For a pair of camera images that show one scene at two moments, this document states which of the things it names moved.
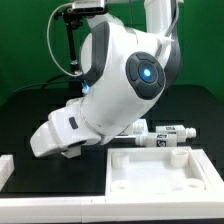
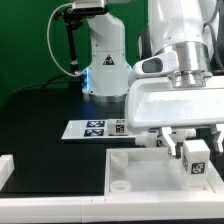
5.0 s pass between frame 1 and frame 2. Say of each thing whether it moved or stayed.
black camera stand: stayed
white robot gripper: moved
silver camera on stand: stayed
